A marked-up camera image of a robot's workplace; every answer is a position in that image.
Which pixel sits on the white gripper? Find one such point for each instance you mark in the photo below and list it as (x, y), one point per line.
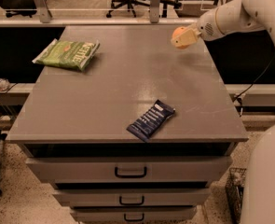
(207, 28)

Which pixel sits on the orange fruit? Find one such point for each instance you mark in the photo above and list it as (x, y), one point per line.
(178, 31)

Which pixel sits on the blue rxbar blueberry wrapper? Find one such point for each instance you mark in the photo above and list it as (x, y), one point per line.
(146, 125)

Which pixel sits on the black office chair centre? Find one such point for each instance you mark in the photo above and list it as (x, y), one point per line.
(128, 4)

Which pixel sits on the green kettle chips bag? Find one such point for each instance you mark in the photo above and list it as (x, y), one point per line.
(67, 54)

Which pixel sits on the grey drawer cabinet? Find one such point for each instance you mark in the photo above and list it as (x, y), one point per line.
(73, 126)

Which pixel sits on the top drawer black handle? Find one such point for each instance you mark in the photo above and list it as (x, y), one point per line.
(129, 173)

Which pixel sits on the drawer black handle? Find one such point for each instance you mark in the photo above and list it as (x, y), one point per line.
(130, 201)
(129, 173)
(133, 217)

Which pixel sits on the grey metal railing frame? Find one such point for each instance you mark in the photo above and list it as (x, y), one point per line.
(62, 12)

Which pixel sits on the wire basket of snacks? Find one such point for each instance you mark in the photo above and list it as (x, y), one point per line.
(234, 191)

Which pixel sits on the middle drawer black handle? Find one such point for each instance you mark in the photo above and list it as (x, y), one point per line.
(130, 201)

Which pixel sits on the bottom drawer black handle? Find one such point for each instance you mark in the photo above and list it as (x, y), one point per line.
(133, 217)

